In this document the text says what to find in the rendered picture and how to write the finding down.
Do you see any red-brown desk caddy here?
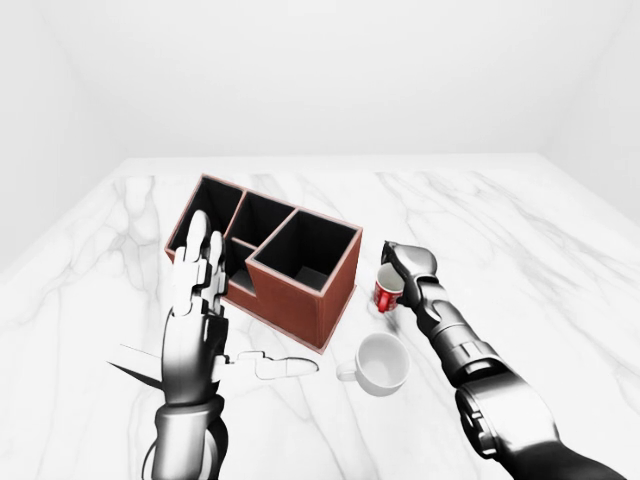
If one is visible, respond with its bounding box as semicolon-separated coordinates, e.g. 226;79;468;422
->
163;172;364;356

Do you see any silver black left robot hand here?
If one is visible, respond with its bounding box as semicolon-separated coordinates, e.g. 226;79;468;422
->
160;209;320;406

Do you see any red mug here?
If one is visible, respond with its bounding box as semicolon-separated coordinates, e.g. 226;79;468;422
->
372;263;406;314

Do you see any white mug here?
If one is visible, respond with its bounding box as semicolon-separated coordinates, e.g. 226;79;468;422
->
335;332;412;398

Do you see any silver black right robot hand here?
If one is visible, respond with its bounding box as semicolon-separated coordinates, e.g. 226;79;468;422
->
380;240;454;331

